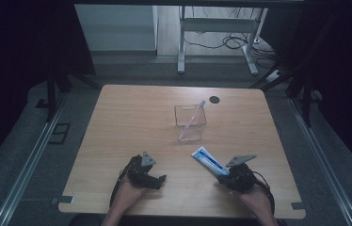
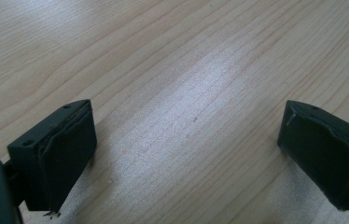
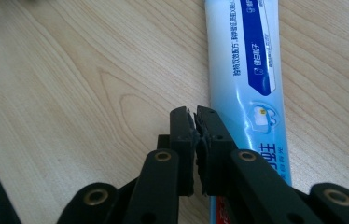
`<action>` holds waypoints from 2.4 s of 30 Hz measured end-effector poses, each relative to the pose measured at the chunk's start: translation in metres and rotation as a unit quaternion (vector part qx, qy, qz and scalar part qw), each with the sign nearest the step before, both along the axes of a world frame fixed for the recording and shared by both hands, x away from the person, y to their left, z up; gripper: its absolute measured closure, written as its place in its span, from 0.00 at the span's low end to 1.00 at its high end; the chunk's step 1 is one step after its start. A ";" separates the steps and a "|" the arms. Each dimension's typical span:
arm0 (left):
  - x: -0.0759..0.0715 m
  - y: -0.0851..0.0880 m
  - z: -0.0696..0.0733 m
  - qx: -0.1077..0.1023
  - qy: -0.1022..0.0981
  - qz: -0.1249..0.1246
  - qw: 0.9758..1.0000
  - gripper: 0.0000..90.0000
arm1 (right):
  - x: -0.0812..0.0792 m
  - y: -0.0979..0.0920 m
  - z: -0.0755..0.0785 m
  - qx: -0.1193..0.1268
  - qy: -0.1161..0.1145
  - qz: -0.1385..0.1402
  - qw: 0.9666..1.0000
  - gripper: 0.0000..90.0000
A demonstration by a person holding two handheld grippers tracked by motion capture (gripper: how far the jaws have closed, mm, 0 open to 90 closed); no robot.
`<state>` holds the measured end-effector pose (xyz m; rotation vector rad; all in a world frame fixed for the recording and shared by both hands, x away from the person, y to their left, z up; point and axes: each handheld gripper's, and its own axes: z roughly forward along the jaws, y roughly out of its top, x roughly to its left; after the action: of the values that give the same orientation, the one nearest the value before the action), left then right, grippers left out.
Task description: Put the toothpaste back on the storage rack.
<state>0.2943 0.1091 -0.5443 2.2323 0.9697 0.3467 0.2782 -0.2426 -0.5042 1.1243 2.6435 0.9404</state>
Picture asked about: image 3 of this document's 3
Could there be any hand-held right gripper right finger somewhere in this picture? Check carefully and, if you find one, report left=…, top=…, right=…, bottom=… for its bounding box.
left=194, top=105, right=324, bottom=224

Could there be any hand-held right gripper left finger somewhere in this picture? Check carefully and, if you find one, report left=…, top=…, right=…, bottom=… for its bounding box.
left=122, top=105, right=201, bottom=224

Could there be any blue and white toothpaste tube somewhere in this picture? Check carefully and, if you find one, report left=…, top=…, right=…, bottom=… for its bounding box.
left=203, top=0, right=293, bottom=224

